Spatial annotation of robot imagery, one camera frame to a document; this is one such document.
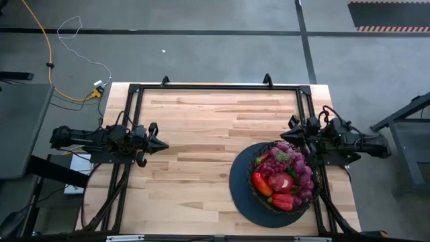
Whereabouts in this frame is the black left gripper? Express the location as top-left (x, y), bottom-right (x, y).
top-left (132, 122), bottom-right (170, 169)

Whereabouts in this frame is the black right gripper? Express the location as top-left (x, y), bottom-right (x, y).
top-left (280, 115), bottom-right (324, 162)

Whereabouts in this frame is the large purple grape bunch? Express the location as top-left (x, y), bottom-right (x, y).
top-left (270, 141), bottom-right (315, 207)

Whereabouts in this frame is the red chili pepper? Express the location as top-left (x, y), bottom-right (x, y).
top-left (255, 153), bottom-right (271, 167)

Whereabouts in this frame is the long red orange pepper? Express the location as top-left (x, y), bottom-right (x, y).
top-left (251, 171), bottom-right (274, 198)

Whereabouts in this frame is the red bell pepper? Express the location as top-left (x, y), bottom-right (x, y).
top-left (270, 193), bottom-right (296, 212)

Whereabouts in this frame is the white box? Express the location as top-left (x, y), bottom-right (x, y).
top-left (63, 153), bottom-right (94, 196)

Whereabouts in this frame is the grey desk top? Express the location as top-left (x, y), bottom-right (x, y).
top-left (0, 83), bottom-right (55, 181)

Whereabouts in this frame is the black mat with striped edge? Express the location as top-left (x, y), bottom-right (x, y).
top-left (347, 0), bottom-right (430, 33)

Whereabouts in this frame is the flat black bar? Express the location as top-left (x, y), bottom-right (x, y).
top-left (0, 71), bottom-right (35, 81)

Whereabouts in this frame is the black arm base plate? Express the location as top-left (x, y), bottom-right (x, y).
top-left (89, 137), bottom-right (140, 165)
top-left (300, 139), bottom-right (362, 167)

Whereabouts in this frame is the black wire basket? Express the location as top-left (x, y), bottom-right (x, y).
top-left (247, 140), bottom-right (323, 216)

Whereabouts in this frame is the black aluminium table frame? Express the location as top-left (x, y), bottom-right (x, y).
top-left (76, 82), bottom-right (362, 238)

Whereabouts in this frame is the black side table frame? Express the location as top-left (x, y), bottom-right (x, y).
top-left (371, 91), bottom-right (430, 195)

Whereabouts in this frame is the thin white cable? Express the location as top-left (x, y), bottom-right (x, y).
top-left (56, 15), bottom-right (113, 87)

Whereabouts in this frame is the yellow floor cable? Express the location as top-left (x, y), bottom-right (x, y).
top-left (20, 0), bottom-right (97, 102)

